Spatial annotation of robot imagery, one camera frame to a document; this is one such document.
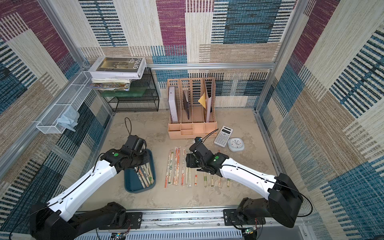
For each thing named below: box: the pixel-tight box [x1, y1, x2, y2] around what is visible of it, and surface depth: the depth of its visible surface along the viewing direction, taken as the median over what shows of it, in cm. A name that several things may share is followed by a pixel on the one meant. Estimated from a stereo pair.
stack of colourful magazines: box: [88, 78, 132, 91], surface depth 83 cm
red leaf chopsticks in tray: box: [181, 147, 186, 186], surface depth 91 cm
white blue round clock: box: [227, 137, 245, 152], surface depth 100 cm
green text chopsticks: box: [203, 172, 207, 188], surface depth 87 cm
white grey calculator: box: [214, 125, 234, 148], surface depth 107 cm
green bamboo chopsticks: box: [168, 150, 174, 186], surface depth 93 cm
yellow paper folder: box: [198, 92, 206, 109], surface depth 91 cm
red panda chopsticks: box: [194, 169, 198, 187], surface depth 87 cm
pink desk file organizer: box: [166, 77, 218, 140], surface depth 107 cm
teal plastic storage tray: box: [123, 148, 157, 194], surface depth 86 cm
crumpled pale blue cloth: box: [57, 105, 80, 132], surface depth 69 cm
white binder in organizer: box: [168, 86, 179, 122], surface depth 104 cm
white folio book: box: [88, 56, 147, 80], surface depth 85 cm
